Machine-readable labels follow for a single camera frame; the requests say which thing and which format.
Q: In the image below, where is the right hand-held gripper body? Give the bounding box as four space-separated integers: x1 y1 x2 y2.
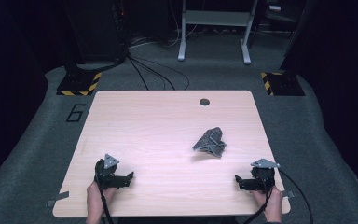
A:
250 158 282 193

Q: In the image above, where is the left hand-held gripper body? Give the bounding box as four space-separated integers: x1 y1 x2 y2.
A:
93 153 121 191

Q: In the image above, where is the grey towel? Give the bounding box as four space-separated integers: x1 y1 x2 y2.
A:
192 126 227 159

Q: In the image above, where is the person's left hand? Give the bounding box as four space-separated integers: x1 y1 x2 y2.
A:
86 181 117 219

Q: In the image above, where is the person's right hand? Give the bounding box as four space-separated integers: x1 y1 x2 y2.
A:
250 186 283 222

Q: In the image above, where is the black cabinet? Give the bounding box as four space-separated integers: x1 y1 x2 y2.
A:
61 0 129 64

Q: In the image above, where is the white metal stand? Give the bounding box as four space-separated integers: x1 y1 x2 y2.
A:
177 0 259 65

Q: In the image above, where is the right hand-held gripper black cable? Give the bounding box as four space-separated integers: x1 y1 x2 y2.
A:
242 178 275 224

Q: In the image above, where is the hand-held gripper black cable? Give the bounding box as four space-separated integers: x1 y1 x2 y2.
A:
98 186 115 224
242 178 275 224

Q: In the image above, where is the left hand-held gripper black cable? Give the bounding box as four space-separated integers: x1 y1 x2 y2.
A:
98 186 115 224

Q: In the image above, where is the long black cable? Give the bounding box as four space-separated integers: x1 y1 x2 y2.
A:
279 169 314 224

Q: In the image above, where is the black hazard-striped base plate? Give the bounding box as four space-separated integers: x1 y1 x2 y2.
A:
259 71 306 97
56 71 103 97

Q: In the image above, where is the bundle of black floor cables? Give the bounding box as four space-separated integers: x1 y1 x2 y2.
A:
126 53 191 91

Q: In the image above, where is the black stand post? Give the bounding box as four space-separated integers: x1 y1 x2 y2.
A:
279 0 316 75
55 0 87 77

